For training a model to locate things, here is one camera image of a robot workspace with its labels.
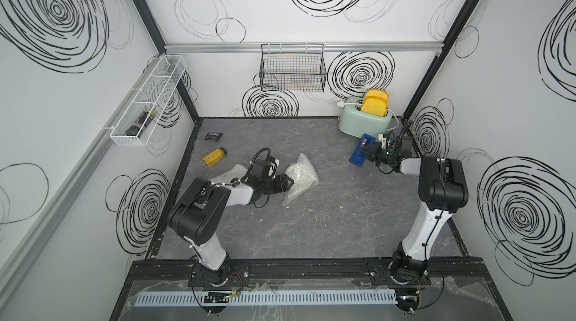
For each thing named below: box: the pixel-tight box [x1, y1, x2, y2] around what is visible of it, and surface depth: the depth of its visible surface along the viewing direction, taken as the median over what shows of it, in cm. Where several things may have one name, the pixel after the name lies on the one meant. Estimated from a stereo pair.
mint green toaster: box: [337, 96, 393, 139], surface depth 105 cm
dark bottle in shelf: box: [125, 108, 156, 138], surface depth 69 cm
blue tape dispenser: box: [348, 133, 376, 168], surface depth 104 cm
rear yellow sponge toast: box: [364, 89, 389, 102], surface depth 102 cm
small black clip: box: [204, 132, 223, 142], surface depth 114 cm
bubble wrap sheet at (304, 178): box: [282, 153, 320, 207], surface depth 93 cm
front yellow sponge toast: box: [360, 97, 387, 117], surface depth 101 cm
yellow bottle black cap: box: [202, 146, 228, 168], surface depth 103 cm
